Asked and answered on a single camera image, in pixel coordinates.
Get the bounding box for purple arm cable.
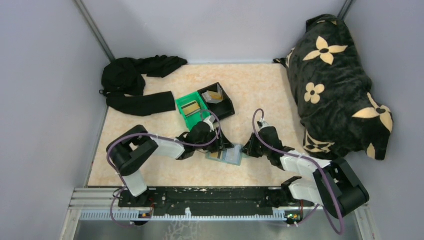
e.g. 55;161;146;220
252;108;346;236
106;109;222;228

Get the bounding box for sage green card holder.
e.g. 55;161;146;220
205;144;243;166

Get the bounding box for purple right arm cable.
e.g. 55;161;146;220
252;108;346;236

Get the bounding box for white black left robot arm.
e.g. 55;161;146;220
106;115;235;207

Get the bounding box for black plastic bin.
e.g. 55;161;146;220
197;82;235;121

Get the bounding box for green plastic bin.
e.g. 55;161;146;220
175;91;211;130

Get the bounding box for black floral blanket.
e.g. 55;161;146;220
274;14;394;161

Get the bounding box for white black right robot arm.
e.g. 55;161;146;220
242;120;370;219

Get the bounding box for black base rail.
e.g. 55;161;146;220
112;186;314;217

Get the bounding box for black cloth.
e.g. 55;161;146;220
99;55;188;117

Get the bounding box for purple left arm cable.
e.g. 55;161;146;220
106;109;222;228

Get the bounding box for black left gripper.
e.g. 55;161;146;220
195;127;235;154

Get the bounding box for aluminium frame rail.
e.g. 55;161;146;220
70;185;369;223

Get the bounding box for card stack in green bin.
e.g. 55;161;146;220
181;101;201;118

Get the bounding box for gold credit card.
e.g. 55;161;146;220
207;90;223;101

